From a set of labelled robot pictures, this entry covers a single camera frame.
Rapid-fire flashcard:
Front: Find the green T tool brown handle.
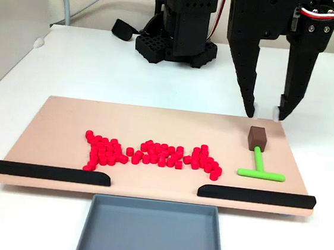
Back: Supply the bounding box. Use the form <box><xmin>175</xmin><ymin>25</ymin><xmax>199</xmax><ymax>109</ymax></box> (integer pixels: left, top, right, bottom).
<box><xmin>236</xmin><ymin>125</ymin><xmax>291</xmax><ymax>183</ymax></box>

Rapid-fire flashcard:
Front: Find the black table clamp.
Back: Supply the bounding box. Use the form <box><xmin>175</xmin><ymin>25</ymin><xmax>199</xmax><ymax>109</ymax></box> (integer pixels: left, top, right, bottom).
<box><xmin>110</xmin><ymin>17</ymin><xmax>140</xmax><ymax>43</ymax></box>

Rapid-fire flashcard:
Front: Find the beige flat board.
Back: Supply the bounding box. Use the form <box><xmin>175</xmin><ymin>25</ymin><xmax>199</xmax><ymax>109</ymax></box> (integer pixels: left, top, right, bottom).
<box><xmin>0</xmin><ymin>90</ymin><xmax>325</xmax><ymax>220</ymax></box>

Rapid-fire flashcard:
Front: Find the grey square tray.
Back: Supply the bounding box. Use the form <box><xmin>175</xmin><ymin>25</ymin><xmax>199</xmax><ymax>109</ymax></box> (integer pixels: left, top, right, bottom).
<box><xmin>74</xmin><ymin>192</ymin><xmax>230</xmax><ymax>250</ymax></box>

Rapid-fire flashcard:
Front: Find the black edge rail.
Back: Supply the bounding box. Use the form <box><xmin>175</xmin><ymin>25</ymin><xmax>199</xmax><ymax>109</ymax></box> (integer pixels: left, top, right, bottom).
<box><xmin>0</xmin><ymin>159</ymin><xmax>112</xmax><ymax>188</ymax></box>
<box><xmin>197</xmin><ymin>183</ymin><xmax>317</xmax><ymax>210</ymax></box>

